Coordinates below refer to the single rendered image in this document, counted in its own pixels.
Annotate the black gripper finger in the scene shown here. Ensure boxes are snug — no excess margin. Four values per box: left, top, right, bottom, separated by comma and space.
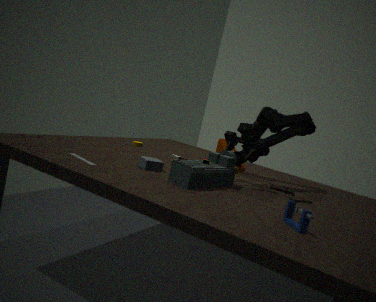
244, 143, 263, 161
225, 135, 235, 151

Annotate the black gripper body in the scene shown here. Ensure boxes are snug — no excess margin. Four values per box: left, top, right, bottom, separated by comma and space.
224, 128, 269, 156

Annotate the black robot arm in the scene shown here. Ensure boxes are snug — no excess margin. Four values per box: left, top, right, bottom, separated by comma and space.
235, 107, 316, 167

